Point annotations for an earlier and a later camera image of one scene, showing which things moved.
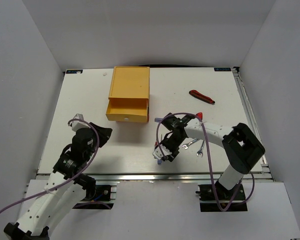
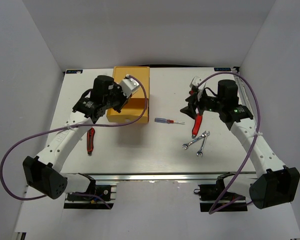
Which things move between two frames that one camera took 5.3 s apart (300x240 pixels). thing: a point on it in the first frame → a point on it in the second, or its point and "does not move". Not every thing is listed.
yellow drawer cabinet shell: x=130 y=82 does not move
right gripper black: x=174 y=153 → x=192 y=104
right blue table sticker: x=222 y=69 does not move
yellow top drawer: x=132 y=110 does not move
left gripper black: x=105 y=133 → x=117 y=88
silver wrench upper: x=187 y=145 does not move
